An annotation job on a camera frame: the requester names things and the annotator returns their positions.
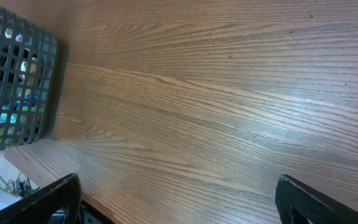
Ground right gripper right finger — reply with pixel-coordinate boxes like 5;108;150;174
275;174;358;224

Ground grey plastic mesh basket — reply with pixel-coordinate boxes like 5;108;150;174
0;6;60;151

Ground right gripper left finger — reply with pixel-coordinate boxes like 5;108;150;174
0;173;82;224

